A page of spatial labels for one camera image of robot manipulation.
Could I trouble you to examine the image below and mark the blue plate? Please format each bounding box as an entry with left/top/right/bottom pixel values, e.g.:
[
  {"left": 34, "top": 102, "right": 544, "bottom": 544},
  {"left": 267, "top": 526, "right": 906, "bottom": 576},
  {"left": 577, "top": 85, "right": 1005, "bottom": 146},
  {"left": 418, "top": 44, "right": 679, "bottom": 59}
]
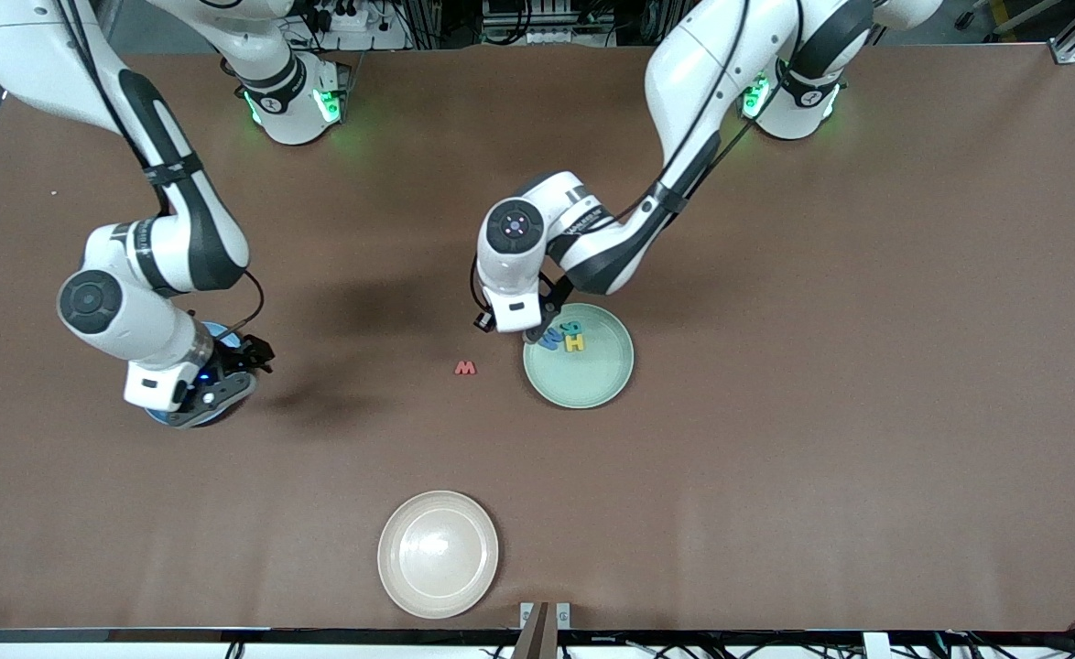
[{"left": 146, "top": 321, "right": 245, "bottom": 428}]

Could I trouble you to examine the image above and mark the white power strip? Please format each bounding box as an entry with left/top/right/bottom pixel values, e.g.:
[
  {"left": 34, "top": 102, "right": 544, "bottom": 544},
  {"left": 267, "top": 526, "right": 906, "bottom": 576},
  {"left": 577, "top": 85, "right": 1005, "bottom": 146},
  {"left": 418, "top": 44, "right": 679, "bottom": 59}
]
[{"left": 304, "top": 0, "right": 410, "bottom": 51}]

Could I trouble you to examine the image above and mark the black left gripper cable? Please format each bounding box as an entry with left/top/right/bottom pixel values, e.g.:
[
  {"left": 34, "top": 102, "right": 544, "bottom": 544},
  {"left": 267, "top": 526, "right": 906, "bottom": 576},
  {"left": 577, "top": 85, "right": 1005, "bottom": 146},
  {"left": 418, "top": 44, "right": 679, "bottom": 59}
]
[{"left": 471, "top": 0, "right": 804, "bottom": 317}]

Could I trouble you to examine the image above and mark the green plate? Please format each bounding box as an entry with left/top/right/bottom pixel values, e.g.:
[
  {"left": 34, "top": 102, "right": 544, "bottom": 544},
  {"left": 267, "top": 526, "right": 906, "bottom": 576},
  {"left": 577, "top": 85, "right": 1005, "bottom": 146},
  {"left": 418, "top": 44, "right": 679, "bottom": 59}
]
[{"left": 522, "top": 303, "right": 635, "bottom": 410}]

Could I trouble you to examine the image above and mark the brown table mat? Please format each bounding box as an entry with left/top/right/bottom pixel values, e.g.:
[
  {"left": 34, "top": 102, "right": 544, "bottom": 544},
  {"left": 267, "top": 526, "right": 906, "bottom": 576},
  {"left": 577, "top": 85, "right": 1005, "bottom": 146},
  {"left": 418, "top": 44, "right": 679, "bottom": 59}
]
[{"left": 0, "top": 41, "right": 1075, "bottom": 632}]

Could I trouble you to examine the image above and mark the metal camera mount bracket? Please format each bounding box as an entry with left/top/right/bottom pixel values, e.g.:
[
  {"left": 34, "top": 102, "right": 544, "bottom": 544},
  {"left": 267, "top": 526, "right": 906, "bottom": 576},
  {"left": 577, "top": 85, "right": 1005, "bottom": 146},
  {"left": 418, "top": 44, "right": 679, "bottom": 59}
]
[{"left": 512, "top": 601, "right": 571, "bottom": 659}]

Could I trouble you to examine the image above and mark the beige plate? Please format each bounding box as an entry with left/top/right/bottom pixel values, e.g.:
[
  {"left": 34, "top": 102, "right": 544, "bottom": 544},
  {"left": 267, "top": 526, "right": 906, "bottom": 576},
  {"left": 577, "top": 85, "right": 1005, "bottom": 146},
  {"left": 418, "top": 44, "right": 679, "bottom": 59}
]
[{"left": 377, "top": 491, "right": 500, "bottom": 620}]

